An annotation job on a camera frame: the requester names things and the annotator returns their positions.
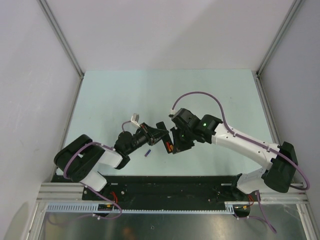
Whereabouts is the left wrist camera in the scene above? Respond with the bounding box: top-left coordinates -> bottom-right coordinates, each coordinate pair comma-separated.
130,113 -> 140,128

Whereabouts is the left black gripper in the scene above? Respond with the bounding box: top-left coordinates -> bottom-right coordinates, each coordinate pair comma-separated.
125,122 -> 169,155

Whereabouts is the black remote control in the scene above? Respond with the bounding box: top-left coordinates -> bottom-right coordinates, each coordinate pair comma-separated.
156,121 -> 174,154

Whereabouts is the white slotted cable duct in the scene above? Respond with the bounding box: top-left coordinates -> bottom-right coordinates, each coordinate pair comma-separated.
44,202 -> 237,215

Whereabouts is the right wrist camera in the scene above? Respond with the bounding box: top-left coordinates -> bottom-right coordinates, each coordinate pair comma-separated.
169,108 -> 177,118

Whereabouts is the right aluminium frame post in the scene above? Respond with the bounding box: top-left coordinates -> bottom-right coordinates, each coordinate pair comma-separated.
255,0 -> 305,77

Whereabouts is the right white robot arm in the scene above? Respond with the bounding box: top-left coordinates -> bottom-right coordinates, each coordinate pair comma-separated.
169,108 -> 298,201

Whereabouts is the aluminium frame post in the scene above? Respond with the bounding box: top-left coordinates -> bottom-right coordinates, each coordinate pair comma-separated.
255,0 -> 305,77
36,0 -> 84,80

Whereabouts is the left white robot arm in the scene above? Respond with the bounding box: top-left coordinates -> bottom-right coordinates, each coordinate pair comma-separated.
53,122 -> 169,200

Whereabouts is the aluminium base extrusion rail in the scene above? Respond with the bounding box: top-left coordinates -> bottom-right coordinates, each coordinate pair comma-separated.
36,182 -> 309,205

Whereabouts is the red orange battery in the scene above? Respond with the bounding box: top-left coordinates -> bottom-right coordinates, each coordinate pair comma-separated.
165,142 -> 172,153

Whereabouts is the left aluminium frame post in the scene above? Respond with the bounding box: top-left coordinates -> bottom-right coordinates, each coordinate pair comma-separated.
36,0 -> 84,80

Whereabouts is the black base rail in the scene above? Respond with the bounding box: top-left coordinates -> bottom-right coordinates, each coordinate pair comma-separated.
49,174 -> 276,211

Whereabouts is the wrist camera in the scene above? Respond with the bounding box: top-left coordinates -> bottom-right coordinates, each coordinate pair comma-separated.
169,108 -> 177,118
130,113 -> 140,128

